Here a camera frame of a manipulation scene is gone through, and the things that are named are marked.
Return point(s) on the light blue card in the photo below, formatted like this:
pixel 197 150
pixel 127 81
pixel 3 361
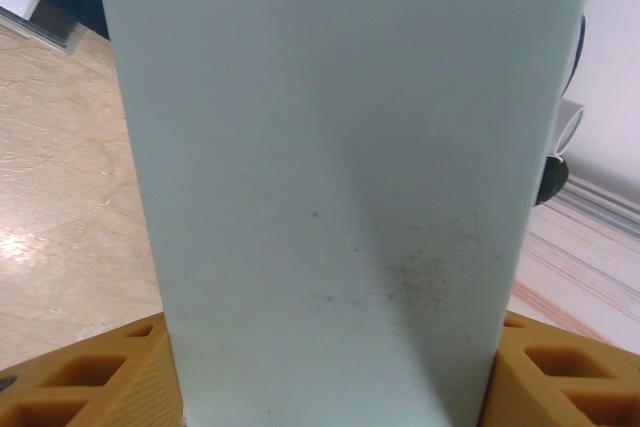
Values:
pixel 340 147

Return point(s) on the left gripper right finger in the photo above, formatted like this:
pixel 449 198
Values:
pixel 565 382

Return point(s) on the aluminium table edge profile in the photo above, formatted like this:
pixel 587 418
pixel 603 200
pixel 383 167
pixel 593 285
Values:
pixel 600 204

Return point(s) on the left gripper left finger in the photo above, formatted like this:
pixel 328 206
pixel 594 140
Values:
pixel 75 387

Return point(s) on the pink plush doll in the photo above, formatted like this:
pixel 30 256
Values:
pixel 552 182

